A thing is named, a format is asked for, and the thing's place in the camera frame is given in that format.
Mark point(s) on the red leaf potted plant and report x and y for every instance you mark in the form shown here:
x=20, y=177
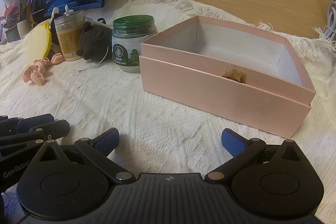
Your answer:
x=10, y=29

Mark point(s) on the black cylindrical object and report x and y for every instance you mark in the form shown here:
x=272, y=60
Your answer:
x=36, y=3

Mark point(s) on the pink cardboard box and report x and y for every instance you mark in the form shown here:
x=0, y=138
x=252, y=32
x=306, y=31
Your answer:
x=210, y=98

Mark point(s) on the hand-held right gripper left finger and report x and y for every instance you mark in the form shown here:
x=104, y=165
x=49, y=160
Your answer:
x=108, y=140

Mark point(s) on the yellow mesh pouch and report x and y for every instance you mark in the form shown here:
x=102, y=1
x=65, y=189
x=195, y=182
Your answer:
x=39, y=41

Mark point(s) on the green plant in white pot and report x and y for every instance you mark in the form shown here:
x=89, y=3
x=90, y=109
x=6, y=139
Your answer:
x=24, y=26

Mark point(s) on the clear bottle with white cap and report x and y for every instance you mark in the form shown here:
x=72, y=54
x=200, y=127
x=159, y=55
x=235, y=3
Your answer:
x=69, y=35

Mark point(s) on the pink fabric scrunchie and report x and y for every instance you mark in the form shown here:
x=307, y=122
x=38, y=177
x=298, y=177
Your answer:
x=35, y=74

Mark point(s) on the green lid jar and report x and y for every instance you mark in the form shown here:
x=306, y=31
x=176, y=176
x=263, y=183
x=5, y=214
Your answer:
x=131, y=50

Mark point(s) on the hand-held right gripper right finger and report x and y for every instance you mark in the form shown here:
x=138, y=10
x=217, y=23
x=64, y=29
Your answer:
x=232, y=141

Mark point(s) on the small brown plush toy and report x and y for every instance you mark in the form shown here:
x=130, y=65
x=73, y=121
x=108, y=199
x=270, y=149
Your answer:
x=233, y=75

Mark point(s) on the white fringed blanket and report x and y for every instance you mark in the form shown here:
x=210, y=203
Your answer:
x=105, y=103

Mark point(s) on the small pink fabric piece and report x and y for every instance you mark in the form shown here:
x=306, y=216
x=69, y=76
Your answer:
x=57, y=58

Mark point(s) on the black plush toy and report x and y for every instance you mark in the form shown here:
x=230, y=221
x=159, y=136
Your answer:
x=93, y=40

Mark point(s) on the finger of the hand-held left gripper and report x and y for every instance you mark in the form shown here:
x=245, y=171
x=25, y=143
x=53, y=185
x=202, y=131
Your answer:
x=53, y=129
x=36, y=121

